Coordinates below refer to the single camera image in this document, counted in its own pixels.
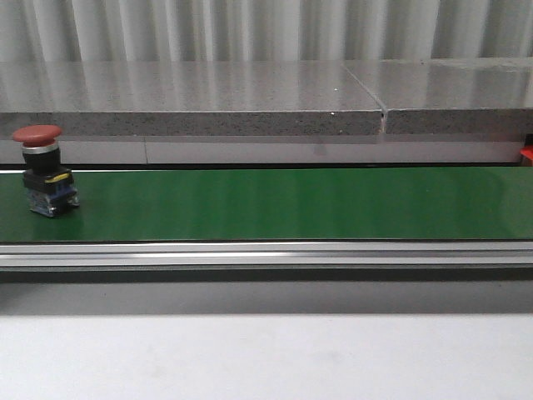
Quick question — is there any red mushroom push button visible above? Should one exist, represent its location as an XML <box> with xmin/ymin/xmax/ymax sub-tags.
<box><xmin>12</xmin><ymin>125</ymin><xmax>80</xmax><ymax>218</ymax></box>

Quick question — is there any green conveyor belt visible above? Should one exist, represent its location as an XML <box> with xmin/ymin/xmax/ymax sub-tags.
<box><xmin>1</xmin><ymin>167</ymin><xmax>532</xmax><ymax>243</ymax></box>

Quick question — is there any grey stone counter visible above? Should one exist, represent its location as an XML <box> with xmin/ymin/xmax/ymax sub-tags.
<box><xmin>1</xmin><ymin>58</ymin><xmax>532</xmax><ymax>166</ymax></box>

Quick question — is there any red plastic object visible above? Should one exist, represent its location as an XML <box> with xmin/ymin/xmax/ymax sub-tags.
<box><xmin>520</xmin><ymin>134</ymin><xmax>533</xmax><ymax>167</ymax></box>

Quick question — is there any white pleated curtain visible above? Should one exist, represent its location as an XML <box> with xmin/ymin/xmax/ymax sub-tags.
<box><xmin>1</xmin><ymin>1</ymin><xmax>532</xmax><ymax>62</ymax></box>

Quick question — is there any aluminium conveyor frame rail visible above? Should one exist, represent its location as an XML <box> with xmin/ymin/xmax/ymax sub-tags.
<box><xmin>1</xmin><ymin>240</ymin><xmax>532</xmax><ymax>282</ymax></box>

